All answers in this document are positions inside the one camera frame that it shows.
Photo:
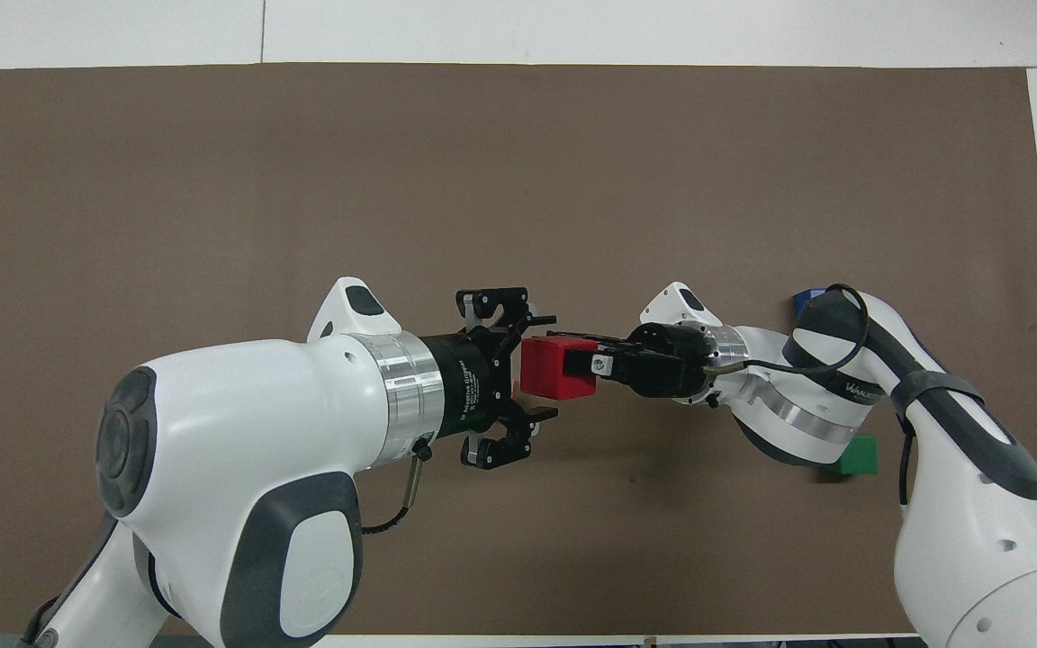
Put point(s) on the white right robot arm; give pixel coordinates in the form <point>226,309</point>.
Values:
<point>978,540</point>

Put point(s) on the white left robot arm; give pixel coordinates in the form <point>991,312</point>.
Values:
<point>257,405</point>

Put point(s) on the brown table mat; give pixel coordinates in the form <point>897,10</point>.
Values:
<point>482,180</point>

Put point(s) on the green cube block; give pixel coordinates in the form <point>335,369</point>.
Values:
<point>856,457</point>

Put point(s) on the blue cube block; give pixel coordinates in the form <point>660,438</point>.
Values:
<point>805,301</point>

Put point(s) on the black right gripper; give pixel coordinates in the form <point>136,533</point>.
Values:
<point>671,364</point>

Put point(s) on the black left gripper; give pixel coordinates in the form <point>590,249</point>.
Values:
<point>473,382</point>

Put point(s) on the red cube block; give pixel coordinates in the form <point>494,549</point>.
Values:
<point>545,367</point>

